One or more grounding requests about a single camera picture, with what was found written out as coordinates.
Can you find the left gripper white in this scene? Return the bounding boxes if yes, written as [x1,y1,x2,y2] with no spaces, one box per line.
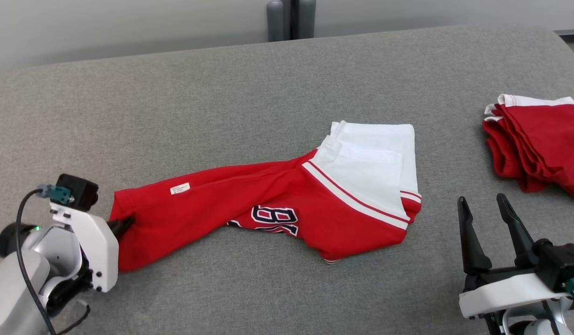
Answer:
[49,202,136,294]

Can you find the red shorts with number print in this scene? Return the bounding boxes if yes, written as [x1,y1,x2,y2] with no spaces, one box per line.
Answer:
[482,94,574,203]

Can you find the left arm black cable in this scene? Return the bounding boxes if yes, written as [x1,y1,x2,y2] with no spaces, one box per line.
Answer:
[15,188,58,335]

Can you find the red white jersey top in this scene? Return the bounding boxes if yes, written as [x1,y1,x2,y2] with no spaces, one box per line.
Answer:
[109,120,423,273]

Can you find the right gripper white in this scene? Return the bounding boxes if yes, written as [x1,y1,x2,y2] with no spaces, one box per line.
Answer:
[457,194,572,335]

